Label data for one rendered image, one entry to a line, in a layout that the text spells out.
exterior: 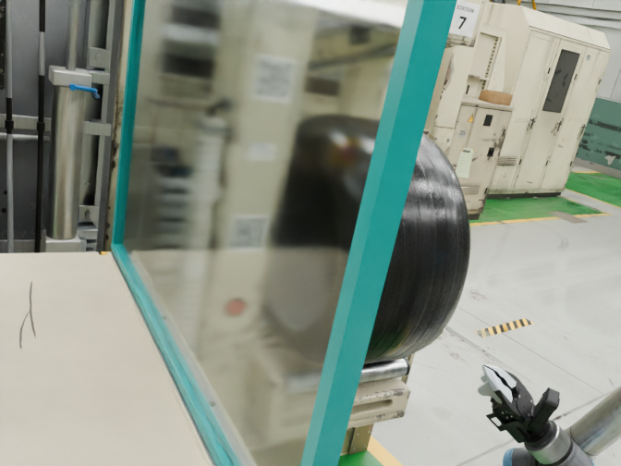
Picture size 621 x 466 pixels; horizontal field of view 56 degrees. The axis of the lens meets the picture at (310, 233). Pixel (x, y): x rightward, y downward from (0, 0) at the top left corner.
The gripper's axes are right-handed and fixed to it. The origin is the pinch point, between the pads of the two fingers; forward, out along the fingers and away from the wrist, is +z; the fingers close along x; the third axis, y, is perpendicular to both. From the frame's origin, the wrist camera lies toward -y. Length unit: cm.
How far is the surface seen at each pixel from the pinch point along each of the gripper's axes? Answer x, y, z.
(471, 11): 62, -25, 58
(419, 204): -1.4, -15.5, 39.7
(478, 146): 455, 181, -63
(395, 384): -3.1, 21.4, 6.8
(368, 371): -8.5, 19.3, 15.8
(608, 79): 1183, 220, -270
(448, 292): -3.9, -8.6, 22.1
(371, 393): -10.2, 21.7, 11.2
